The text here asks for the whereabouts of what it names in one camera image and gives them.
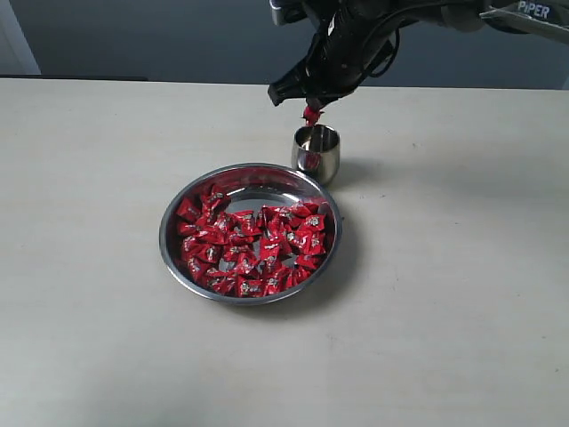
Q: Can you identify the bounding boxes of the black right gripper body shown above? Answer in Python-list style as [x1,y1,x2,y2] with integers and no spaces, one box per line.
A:
[305,1,398,95]

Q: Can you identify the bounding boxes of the red candy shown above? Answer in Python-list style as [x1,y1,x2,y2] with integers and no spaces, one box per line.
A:
[236,278,266,298]
[176,197,202,223]
[232,210,262,237]
[259,236,284,261]
[302,105,323,127]
[299,213,326,233]
[294,254,322,271]
[185,256,212,283]

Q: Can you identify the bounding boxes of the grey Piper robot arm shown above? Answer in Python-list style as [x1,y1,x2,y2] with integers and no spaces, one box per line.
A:
[268,1,568,110]

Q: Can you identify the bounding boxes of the small stainless steel cup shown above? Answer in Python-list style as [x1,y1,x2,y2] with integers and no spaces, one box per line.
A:
[291,124,341,185]

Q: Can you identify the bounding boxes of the round stainless steel plate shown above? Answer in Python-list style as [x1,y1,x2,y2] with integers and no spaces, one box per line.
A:
[158,163,342,306]

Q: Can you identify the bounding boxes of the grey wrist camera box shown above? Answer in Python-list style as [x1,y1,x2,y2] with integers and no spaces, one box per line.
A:
[268,0,307,26]

